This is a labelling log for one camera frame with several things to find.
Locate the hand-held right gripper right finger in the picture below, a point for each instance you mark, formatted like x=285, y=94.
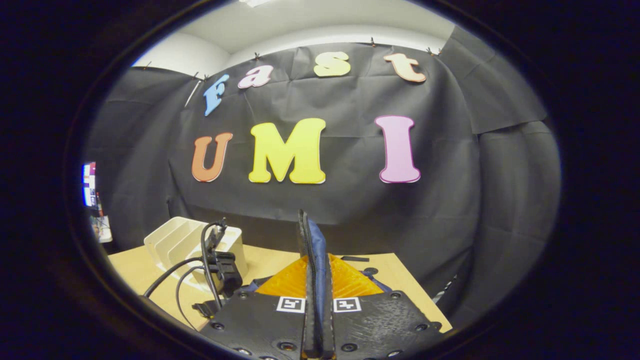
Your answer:
x=380, y=320

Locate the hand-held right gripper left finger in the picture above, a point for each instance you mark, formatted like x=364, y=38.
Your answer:
x=260, y=320

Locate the white plastic bookshelf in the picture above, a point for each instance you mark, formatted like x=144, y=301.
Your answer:
x=172, y=240

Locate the blue schoolbag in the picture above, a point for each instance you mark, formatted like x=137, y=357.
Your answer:
x=316, y=250

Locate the bright display screen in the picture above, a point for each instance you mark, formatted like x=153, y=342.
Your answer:
x=89, y=185

